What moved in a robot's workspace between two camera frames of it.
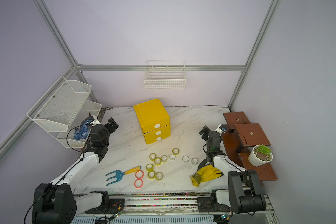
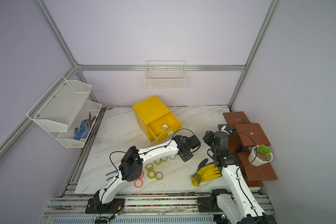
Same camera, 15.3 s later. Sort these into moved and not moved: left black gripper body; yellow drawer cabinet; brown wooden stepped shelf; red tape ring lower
Moved: yellow drawer cabinet; left black gripper body
Not moved: red tape ring lower; brown wooden stepped shelf
